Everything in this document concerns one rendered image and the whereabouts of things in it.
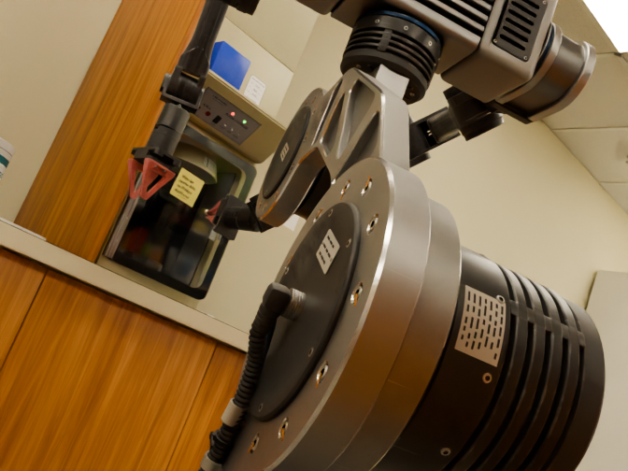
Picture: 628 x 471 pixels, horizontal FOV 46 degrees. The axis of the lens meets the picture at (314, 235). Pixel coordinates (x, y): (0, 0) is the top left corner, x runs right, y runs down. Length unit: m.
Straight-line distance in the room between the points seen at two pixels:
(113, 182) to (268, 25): 0.68
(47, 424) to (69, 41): 1.17
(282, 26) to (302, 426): 1.85
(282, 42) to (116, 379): 1.08
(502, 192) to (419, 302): 3.37
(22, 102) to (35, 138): 0.11
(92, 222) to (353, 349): 1.43
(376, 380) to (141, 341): 1.26
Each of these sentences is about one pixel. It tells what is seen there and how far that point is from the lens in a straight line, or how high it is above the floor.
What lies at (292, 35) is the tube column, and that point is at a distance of 2.24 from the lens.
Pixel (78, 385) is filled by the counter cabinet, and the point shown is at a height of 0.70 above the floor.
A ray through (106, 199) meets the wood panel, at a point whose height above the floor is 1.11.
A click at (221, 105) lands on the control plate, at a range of 1.96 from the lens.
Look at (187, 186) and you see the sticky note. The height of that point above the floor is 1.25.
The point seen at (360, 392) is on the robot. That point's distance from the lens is 0.43.
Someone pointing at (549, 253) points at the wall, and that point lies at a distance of 4.22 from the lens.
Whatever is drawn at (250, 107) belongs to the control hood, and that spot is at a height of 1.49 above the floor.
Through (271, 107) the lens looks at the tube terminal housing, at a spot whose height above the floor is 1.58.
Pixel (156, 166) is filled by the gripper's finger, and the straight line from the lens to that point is 1.51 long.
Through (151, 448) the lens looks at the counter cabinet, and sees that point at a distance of 1.74.
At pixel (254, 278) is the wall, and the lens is 2.70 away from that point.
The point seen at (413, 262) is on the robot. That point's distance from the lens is 0.44.
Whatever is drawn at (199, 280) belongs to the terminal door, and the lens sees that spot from 2.00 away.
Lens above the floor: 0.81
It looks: 13 degrees up
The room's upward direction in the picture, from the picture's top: 21 degrees clockwise
